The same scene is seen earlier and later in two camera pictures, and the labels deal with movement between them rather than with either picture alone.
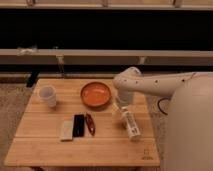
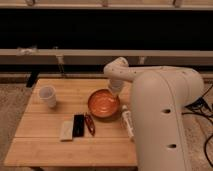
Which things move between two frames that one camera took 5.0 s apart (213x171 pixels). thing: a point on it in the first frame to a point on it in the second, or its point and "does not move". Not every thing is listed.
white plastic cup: (48, 92) does not move
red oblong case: (90, 123) does not move
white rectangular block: (66, 130) does not move
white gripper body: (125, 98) to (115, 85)
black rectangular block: (78, 125) does not move
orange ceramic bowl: (95, 95) to (102, 103)
